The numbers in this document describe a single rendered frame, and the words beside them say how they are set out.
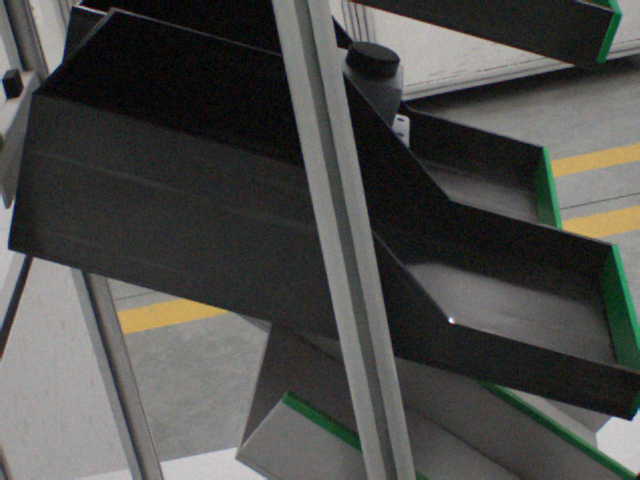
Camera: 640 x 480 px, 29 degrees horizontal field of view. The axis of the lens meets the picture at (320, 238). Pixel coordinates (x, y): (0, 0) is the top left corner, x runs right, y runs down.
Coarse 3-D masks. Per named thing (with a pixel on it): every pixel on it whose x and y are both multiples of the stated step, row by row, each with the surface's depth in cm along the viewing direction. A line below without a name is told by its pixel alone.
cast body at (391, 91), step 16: (352, 48) 70; (368, 48) 70; (384, 48) 71; (352, 64) 70; (368, 64) 69; (384, 64) 69; (352, 80) 69; (368, 80) 69; (384, 80) 69; (400, 80) 70; (368, 96) 69; (384, 96) 69; (400, 96) 69; (384, 112) 69; (400, 128) 72
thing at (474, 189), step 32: (96, 0) 68; (128, 0) 77; (160, 0) 76; (192, 0) 76; (224, 0) 76; (256, 0) 76; (224, 32) 77; (256, 32) 77; (416, 128) 78; (448, 128) 78; (448, 160) 78; (480, 160) 79; (512, 160) 79; (544, 160) 76; (448, 192) 73; (480, 192) 75; (512, 192) 76; (544, 192) 74
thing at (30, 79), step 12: (24, 72) 77; (36, 72) 78; (24, 84) 75; (36, 84) 77; (24, 96) 73; (12, 108) 71; (24, 108) 72; (0, 120) 69; (12, 120) 69; (24, 120) 72; (12, 132) 68; (12, 144) 68; (0, 156) 64; (12, 156) 67; (0, 168) 64; (0, 180) 63
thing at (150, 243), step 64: (64, 64) 54; (128, 64) 63; (192, 64) 62; (256, 64) 62; (64, 128) 51; (128, 128) 51; (192, 128) 64; (256, 128) 64; (384, 128) 63; (64, 192) 52; (128, 192) 52; (192, 192) 51; (256, 192) 51; (384, 192) 64; (64, 256) 53; (128, 256) 53; (192, 256) 53; (256, 256) 52; (320, 256) 52; (384, 256) 52; (448, 256) 63; (512, 256) 65; (576, 256) 65; (320, 320) 54; (448, 320) 53; (512, 320) 59; (576, 320) 61; (512, 384) 54; (576, 384) 54
